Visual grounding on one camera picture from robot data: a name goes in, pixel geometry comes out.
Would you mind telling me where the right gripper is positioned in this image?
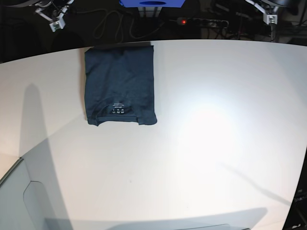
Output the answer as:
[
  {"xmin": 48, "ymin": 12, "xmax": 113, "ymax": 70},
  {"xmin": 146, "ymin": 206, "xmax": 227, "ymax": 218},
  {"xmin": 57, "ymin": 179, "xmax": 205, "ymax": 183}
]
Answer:
[{"xmin": 35, "ymin": 0, "xmax": 74, "ymax": 22}]

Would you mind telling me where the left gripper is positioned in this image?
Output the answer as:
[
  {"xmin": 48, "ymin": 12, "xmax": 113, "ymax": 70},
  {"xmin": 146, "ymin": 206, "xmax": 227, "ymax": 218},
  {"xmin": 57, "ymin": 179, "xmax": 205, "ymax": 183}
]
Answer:
[{"xmin": 245, "ymin": 0, "xmax": 280, "ymax": 15}]

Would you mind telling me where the dark blue T-shirt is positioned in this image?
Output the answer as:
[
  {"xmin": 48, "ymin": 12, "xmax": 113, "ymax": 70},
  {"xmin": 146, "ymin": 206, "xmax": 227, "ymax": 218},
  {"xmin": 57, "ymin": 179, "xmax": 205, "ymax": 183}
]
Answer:
[{"xmin": 84, "ymin": 45, "xmax": 157, "ymax": 126}]

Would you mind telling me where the black power strip red light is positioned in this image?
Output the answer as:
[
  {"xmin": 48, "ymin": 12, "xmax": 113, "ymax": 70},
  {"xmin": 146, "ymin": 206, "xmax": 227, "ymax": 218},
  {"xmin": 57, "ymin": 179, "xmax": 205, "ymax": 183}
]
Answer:
[{"xmin": 176, "ymin": 17, "xmax": 229, "ymax": 28}]

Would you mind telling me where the blue plastic box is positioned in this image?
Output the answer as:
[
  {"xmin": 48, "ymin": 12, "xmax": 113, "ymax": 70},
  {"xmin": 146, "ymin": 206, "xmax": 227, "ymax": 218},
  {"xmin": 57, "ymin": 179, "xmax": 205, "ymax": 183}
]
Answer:
[{"xmin": 119, "ymin": 0, "xmax": 185, "ymax": 8}]

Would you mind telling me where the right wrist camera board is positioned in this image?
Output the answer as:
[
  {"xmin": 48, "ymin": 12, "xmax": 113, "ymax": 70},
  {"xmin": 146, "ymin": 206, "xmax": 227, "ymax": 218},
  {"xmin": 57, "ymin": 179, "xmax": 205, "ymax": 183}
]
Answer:
[{"xmin": 49, "ymin": 20, "xmax": 65, "ymax": 32}]

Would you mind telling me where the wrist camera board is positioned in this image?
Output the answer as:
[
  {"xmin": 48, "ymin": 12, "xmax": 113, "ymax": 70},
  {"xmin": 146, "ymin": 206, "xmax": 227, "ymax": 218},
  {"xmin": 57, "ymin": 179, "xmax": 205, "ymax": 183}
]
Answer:
[
  {"xmin": 263, "ymin": 14, "xmax": 278, "ymax": 25},
  {"xmin": 49, "ymin": 20, "xmax": 65, "ymax": 32}
]

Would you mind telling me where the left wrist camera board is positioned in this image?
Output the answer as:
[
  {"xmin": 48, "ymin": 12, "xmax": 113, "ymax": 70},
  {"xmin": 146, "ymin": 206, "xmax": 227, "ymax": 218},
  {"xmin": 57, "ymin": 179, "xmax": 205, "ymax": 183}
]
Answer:
[{"xmin": 263, "ymin": 14, "xmax": 278, "ymax": 25}]

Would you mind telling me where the grey cable behind table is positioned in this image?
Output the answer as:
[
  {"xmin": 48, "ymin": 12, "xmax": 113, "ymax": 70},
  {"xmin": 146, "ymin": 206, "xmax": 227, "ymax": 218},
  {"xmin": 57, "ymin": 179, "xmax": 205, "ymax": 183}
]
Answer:
[{"xmin": 93, "ymin": 9, "xmax": 166, "ymax": 40}]

